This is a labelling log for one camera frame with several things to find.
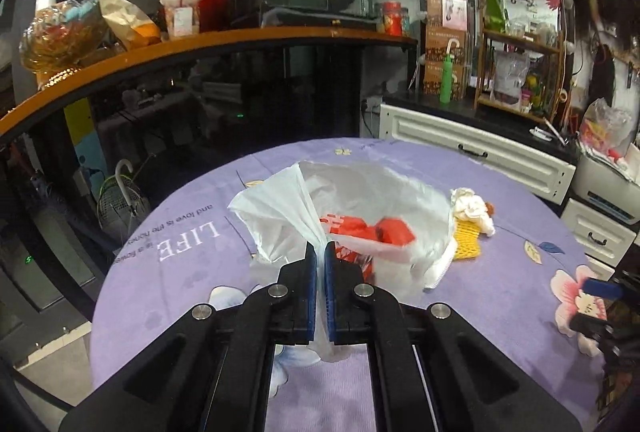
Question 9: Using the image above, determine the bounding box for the crumpled white tissue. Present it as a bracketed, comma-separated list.
[449, 188, 496, 237]

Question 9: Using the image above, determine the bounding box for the wooden counter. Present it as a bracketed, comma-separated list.
[0, 26, 418, 140]

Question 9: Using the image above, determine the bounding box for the black hair bundle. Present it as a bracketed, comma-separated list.
[592, 44, 617, 105]

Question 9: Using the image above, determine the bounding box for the white fan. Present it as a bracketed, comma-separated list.
[96, 177, 151, 243]

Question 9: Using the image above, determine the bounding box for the yellow foam net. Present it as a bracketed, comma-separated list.
[452, 219, 482, 259]

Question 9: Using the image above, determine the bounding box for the green bottle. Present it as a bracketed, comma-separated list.
[439, 54, 456, 105]

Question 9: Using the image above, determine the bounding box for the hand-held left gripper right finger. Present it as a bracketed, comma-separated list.
[324, 242, 583, 432]

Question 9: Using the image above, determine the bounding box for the wooden rack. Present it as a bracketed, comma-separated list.
[474, 29, 563, 125]

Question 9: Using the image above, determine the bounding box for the white plastic bag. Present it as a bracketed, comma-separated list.
[227, 160, 458, 365]

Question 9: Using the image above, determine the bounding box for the purple floral tablecloth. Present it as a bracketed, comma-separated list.
[90, 138, 608, 432]

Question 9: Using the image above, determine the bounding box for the red tin can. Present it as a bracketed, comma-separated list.
[382, 2, 403, 36]

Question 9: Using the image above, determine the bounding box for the yellow paper bag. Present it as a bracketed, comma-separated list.
[89, 0, 162, 51]

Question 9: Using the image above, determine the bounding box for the red packet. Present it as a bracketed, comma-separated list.
[320, 212, 417, 283]

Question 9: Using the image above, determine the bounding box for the small jar white lid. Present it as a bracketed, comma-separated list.
[160, 0, 206, 40]

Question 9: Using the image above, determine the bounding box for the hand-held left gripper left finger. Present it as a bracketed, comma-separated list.
[59, 244, 318, 432]

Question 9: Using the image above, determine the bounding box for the white drawer cabinet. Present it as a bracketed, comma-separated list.
[378, 92, 640, 283]

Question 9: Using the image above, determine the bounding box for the clear bag of pink items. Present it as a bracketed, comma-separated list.
[579, 98, 635, 157]

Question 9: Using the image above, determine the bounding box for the dark brown trash bin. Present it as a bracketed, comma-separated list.
[595, 337, 640, 413]

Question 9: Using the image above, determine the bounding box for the stack of brown boxes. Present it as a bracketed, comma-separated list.
[424, 0, 471, 101]

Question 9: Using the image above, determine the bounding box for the white printer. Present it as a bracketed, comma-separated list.
[570, 152, 640, 225]

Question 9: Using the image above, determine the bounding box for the gold foil gift basket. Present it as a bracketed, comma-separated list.
[19, 0, 108, 87]

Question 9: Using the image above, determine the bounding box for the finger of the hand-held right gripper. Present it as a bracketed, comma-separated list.
[580, 278, 626, 300]
[570, 312, 616, 345]

